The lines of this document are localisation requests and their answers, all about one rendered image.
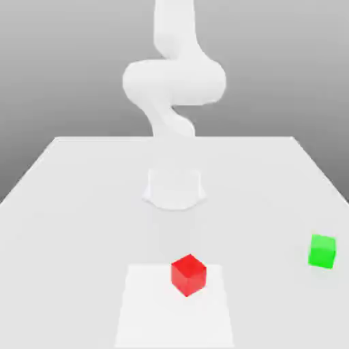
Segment small red cube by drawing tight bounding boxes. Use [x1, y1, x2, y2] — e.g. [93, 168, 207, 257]
[170, 253, 207, 298]

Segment small green cube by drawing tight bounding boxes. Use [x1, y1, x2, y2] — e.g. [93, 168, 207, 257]
[307, 233, 337, 270]

